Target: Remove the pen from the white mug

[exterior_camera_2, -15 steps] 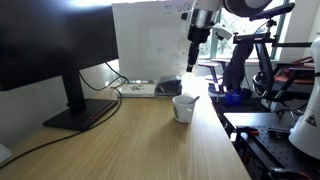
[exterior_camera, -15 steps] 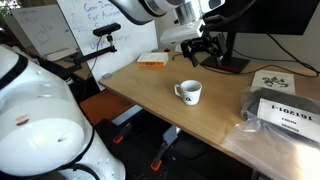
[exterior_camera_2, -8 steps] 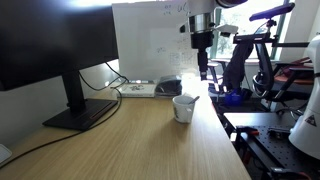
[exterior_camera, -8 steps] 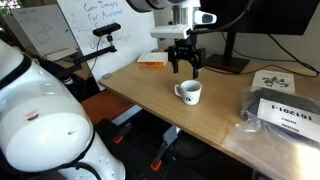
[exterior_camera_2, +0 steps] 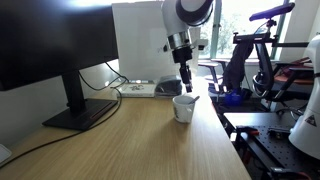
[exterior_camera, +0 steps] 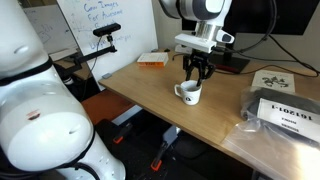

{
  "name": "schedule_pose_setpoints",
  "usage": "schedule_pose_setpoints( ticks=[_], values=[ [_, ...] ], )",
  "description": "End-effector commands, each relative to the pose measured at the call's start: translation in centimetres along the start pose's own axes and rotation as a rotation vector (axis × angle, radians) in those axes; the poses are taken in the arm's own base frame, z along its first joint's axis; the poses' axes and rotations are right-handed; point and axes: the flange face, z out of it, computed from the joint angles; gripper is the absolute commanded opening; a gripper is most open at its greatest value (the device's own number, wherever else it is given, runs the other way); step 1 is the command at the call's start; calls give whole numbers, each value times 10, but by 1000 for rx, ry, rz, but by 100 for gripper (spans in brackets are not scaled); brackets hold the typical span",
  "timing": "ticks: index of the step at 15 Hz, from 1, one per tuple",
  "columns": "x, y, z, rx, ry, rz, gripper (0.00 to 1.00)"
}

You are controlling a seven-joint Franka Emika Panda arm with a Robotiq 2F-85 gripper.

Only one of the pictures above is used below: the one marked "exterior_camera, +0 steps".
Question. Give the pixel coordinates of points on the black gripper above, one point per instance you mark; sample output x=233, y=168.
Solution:
x=198, y=60

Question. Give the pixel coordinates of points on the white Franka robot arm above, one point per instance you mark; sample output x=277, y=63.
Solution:
x=43, y=126

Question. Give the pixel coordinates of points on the white mug with black logo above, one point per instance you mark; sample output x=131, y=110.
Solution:
x=189, y=95

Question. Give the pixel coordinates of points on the black monitor stand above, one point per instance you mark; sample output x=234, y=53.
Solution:
x=233, y=60

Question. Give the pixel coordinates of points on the orange and white box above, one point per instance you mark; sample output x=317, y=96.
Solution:
x=152, y=59

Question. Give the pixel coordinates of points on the large whiteboard with blue writing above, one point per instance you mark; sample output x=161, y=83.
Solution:
x=133, y=36

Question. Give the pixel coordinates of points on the paper with dragon drawing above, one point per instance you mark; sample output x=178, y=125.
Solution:
x=274, y=81

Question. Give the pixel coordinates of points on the small grey eraser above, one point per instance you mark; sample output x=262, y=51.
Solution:
x=106, y=75

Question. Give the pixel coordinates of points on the orange floor mat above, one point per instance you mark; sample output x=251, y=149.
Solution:
x=106, y=105

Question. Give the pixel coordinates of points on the black item with white label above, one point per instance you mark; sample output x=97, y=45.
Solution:
x=286, y=110

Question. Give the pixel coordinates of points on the clear plastic bag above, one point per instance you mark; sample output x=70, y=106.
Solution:
x=276, y=143

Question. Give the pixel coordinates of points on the black computer monitor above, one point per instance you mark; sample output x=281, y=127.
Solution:
x=283, y=16

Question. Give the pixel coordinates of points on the small whiteboard with sketches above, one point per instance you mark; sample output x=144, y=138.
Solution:
x=50, y=28

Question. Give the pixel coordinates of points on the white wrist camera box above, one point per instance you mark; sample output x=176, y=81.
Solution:
x=196, y=42

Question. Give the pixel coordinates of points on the black exterior camera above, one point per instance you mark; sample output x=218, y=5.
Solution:
x=106, y=29

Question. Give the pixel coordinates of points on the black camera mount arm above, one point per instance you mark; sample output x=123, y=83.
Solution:
x=90, y=56

